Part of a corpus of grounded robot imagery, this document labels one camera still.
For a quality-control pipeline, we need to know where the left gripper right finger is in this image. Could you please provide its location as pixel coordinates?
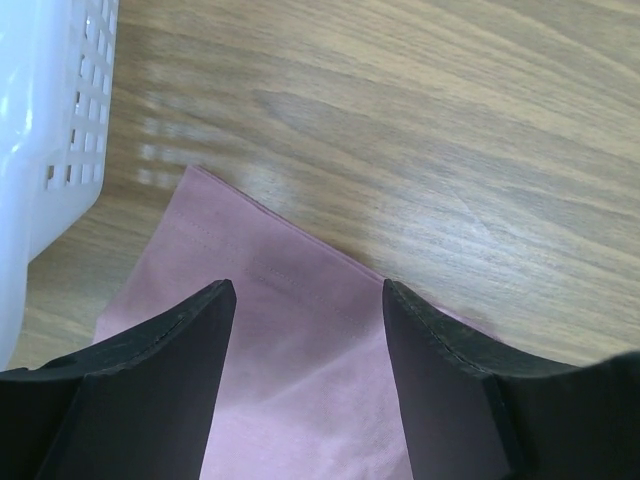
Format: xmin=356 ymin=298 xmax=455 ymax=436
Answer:
xmin=383 ymin=280 xmax=639 ymax=480

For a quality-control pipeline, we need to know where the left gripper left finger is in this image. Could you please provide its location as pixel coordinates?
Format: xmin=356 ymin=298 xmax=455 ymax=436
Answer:
xmin=1 ymin=280 xmax=236 ymax=479

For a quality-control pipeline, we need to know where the dusty pink t shirt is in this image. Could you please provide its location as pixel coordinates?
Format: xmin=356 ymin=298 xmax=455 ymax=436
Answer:
xmin=93 ymin=164 xmax=506 ymax=480

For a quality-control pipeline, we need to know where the white plastic laundry basket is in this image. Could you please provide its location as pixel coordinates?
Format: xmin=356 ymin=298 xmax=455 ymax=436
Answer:
xmin=1 ymin=0 xmax=119 ymax=366

